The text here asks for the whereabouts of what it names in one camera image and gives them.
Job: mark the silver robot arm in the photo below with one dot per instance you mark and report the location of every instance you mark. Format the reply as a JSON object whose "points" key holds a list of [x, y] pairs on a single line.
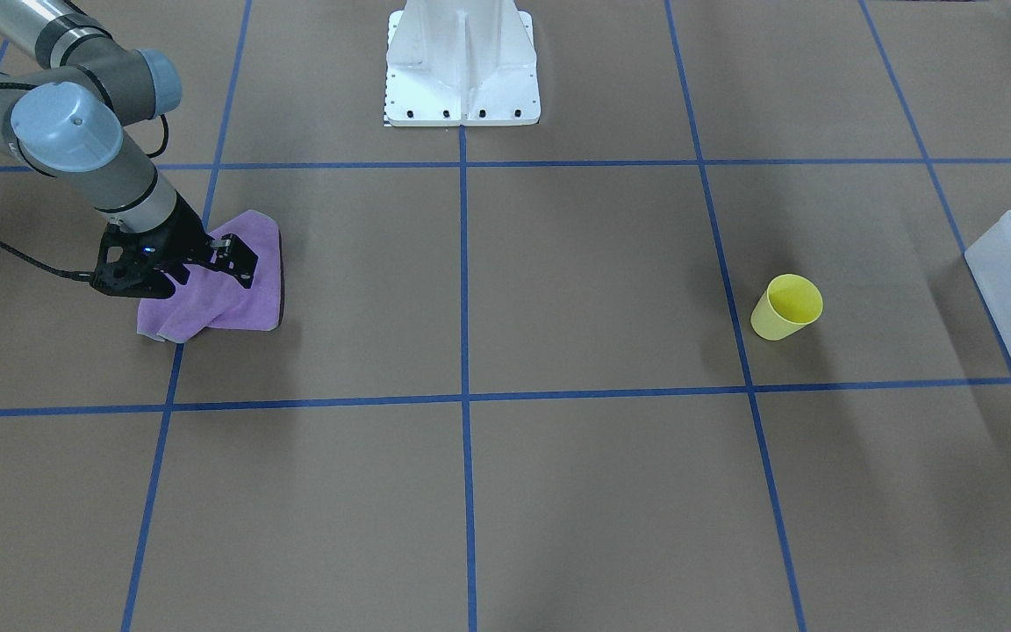
{"points": [[69, 120]]}

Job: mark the purple cloth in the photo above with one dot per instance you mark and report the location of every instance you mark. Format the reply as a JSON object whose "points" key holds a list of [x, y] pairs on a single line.
{"points": [[212, 299]]}

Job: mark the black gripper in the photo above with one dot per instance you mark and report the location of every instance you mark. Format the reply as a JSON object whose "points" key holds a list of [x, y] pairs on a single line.
{"points": [[182, 233]]}

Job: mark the yellow plastic cup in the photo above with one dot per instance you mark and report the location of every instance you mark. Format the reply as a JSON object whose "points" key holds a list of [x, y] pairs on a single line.
{"points": [[788, 304]]}

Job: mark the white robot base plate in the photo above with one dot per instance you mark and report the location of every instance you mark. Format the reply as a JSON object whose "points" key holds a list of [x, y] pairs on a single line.
{"points": [[461, 63]]}

